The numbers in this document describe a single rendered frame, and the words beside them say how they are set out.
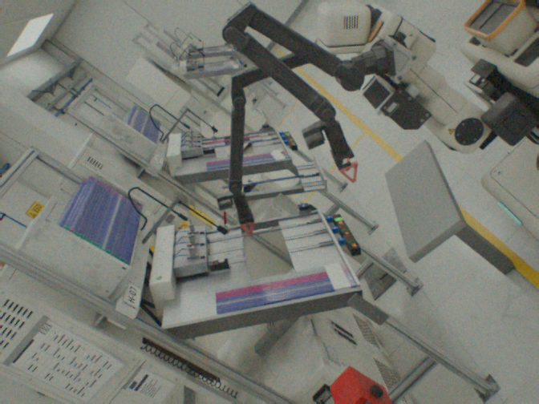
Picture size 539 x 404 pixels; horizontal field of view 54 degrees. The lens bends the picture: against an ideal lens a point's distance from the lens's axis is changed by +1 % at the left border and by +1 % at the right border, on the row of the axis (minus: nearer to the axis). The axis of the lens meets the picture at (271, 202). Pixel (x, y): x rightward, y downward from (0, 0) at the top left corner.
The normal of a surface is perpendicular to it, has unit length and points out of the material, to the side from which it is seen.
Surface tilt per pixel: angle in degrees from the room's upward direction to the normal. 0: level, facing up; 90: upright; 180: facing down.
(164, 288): 90
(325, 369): 90
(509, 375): 0
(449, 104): 90
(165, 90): 90
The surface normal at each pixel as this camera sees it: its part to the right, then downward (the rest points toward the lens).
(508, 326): -0.76, -0.54
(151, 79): 0.14, 0.39
